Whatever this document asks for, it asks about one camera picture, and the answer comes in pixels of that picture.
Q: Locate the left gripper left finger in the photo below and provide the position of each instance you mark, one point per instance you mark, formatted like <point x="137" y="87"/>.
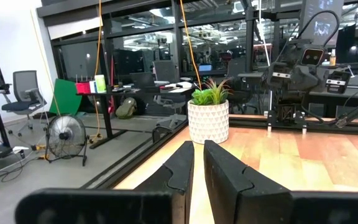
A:
<point x="179" y="168"/>

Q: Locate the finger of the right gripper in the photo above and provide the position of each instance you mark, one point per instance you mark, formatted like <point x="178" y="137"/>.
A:
<point x="278" y="74"/>
<point x="337" y="82"/>

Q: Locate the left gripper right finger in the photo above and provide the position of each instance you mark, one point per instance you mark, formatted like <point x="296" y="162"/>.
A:
<point x="228" y="186"/>

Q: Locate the small bottle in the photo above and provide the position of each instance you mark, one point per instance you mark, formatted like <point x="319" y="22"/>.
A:
<point x="332" y="59"/>

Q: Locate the dark monitor screen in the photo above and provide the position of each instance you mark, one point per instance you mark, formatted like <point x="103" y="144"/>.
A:
<point x="322" y="28"/>

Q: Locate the green plant in white pot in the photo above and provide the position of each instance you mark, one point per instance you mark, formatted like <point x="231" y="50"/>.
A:
<point x="208" y="121"/>

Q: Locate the blue lit screen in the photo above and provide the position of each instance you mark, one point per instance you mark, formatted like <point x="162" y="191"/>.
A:
<point x="205" y="68"/>

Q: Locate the olive backpack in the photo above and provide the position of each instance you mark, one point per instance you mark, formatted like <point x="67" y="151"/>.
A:
<point x="126" y="109"/>

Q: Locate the black desk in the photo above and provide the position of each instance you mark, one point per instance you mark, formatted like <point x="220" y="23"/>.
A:
<point x="106" y="118"/>

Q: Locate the dark laptop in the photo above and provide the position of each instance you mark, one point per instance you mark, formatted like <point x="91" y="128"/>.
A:
<point x="141" y="80"/>

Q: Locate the grey office chair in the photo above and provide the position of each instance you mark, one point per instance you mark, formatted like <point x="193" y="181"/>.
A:
<point x="165" y="70"/>
<point x="25" y="82"/>

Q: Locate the green and white container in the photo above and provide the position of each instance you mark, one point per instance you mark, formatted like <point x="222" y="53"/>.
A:
<point x="100" y="84"/>

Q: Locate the black floor fan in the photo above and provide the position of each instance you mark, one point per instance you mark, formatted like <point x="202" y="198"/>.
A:
<point x="65" y="136"/>

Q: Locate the red box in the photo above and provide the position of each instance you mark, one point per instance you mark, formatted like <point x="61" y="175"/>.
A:
<point x="82" y="88"/>

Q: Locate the green board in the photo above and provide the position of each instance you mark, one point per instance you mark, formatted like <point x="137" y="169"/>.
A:
<point x="65" y="96"/>

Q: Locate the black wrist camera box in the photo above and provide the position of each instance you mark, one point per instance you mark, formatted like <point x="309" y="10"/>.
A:
<point x="312" y="56"/>

